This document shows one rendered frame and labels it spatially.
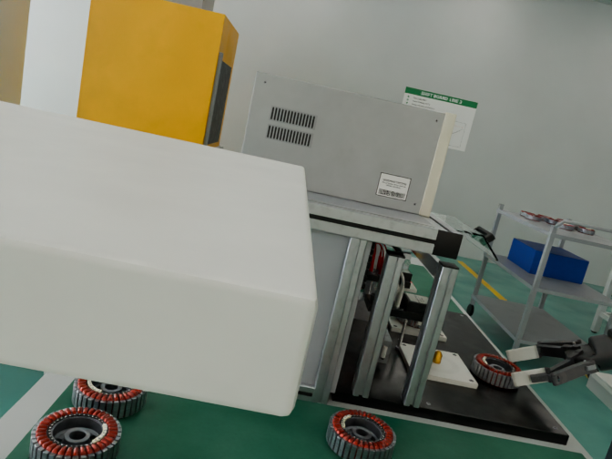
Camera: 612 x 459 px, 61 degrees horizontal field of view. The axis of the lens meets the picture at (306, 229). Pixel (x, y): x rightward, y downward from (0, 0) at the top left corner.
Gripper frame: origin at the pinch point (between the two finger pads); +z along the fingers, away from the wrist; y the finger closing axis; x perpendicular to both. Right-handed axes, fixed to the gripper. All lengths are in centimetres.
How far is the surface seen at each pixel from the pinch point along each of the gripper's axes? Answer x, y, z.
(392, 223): 42, -32, 13
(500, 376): 0.7, -5.6, 3.4
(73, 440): 28, -69, 56
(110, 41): 223, 263, 243
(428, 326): 21.4, -27.3, 12.6
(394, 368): 9.1, -12.5, 24.2
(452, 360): 4.2, -0.5, 13.2
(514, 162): 22, 572, -60
